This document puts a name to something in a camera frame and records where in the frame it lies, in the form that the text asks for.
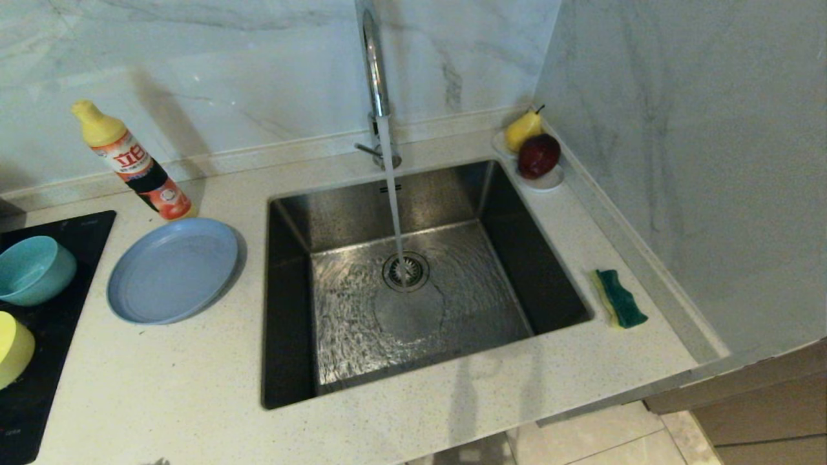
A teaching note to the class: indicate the green and yellow sponge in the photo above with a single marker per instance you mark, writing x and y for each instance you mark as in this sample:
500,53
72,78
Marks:
621,298

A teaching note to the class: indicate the grey-blue plate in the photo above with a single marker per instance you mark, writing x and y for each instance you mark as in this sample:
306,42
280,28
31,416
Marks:
171,271

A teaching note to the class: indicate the orange dish soap bottle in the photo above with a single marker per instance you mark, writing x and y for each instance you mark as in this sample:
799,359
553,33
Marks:
139,168

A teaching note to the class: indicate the teal bowl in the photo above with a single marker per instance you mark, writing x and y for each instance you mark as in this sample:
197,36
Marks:
32,271

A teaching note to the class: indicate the yellow bowl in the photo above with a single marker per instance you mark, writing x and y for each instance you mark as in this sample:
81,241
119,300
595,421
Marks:
13,349

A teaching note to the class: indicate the metal sink drain strainer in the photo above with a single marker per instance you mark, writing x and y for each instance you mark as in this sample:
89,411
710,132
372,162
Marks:
418,276

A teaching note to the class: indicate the stainless steel sink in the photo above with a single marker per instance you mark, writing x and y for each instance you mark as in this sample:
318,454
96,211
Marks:
452,194

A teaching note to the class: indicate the small white dish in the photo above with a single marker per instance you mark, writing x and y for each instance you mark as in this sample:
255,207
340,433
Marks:
549,183

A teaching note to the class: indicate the red apple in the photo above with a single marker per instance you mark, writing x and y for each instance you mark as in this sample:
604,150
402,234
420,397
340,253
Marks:
538,156

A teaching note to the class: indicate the yellow pear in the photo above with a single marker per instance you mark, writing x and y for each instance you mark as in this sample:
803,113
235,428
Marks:
520,132

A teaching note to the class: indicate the chrome kitchen faucet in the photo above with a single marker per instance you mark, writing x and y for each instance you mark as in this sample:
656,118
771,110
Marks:
375,71

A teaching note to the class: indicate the black induction cooktop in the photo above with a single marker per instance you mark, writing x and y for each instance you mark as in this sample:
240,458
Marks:
45,361

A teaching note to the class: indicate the wooden cabinet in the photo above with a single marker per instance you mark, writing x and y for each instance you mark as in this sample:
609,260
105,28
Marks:
762,413

